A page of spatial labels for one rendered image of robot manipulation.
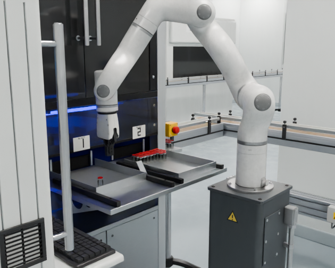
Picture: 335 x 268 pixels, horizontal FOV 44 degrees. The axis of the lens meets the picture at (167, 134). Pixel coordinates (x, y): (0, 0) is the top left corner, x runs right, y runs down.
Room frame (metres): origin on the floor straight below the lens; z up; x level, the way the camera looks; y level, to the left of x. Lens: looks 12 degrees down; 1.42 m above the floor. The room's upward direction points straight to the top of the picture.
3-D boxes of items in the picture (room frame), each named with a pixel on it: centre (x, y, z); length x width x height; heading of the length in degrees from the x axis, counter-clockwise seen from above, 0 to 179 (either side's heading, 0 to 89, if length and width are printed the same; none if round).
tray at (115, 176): (1.66, 0.30, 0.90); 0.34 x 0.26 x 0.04; 48
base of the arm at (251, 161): (1.63, -0.34, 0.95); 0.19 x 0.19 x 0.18
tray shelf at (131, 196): (1.74, 0.14, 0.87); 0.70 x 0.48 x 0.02; 138
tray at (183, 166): (1.84, -0.01, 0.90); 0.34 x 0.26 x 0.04; 47
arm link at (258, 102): (1.60, -0.34, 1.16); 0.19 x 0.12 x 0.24; 4
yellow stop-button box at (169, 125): (2.18, -0.01, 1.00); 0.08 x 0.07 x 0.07; 48
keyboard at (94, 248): (1.25, 0.35, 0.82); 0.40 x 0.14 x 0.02; 46
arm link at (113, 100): (1.59, 0.24, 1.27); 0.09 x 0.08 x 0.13; 3
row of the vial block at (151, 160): (1.92, 0.07, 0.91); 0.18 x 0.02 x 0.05; 137
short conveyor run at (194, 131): (2.49, -0.10, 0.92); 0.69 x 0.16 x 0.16; 138
